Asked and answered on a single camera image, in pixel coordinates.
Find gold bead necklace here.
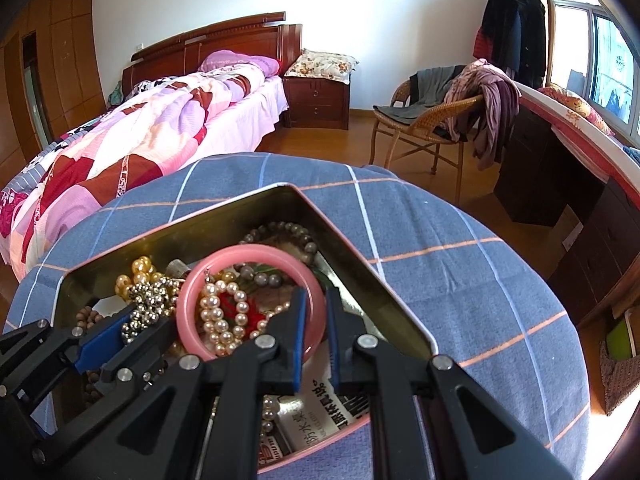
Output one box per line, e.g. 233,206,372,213
114,255,167,302

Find red knot charm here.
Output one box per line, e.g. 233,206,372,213
225,296,271,332

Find red hanging garment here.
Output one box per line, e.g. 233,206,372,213
474,27,494,59

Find silver mesh strap wristwatch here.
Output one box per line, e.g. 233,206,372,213
165,258,195,281

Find wicker chair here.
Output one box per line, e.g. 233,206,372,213
372,80,484,177

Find silver metal bead bracelet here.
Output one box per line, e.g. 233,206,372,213
120,277,181,346

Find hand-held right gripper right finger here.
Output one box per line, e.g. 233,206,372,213
326,289,576,480

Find wooden nightstand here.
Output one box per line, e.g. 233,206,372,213
282,75,351,131

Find black hanging jacket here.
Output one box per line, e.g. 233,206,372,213
507,0,547,89

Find brown wooden bead bracelet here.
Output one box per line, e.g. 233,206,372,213
75,306,109,409

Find grey garment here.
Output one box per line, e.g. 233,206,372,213
373,65,469,124

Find wooden bed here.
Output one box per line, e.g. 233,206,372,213
0,11,304,282

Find grey bead bracelet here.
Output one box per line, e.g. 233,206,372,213
239,222,321,289

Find red floral pillow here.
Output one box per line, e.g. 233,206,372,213
537,86,616,136

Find white pearl necklace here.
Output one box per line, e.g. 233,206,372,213
199,270,294,436

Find pink pillow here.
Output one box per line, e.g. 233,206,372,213
197,50,282,80

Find grey striped cloth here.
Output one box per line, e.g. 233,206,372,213
2,142,57,197

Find woven basket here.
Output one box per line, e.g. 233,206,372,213
598,310,640,417

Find pink purple clothes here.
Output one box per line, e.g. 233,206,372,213
442,58,522,171

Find pink patchwork quilt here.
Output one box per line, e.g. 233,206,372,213
0,67,266,262

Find pink bangle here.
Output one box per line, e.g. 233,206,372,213
175,243,327,362

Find window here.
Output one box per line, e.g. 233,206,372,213
545,0,640,137

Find green object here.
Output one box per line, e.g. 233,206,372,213
606,317,636,361

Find white printed packet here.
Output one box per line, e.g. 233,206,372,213
277,372,372,453

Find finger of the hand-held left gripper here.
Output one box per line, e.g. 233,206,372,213
29,316,177,467
0,311,134,397

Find dark navy hanging coat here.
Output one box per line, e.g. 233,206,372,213
480,0,521,69

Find red edged desk cover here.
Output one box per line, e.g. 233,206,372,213
515,82,640,197

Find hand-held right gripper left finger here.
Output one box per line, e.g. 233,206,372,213
65,289,309,480

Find pink metal tin box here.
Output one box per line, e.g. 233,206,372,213
54,183,439,471

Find wooden wardrobe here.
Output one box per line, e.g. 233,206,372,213
0,0,109,182

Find floral cushion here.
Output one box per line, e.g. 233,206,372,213
284,48,360,85

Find dark wooden desk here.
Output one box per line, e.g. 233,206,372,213
492,82,640,327

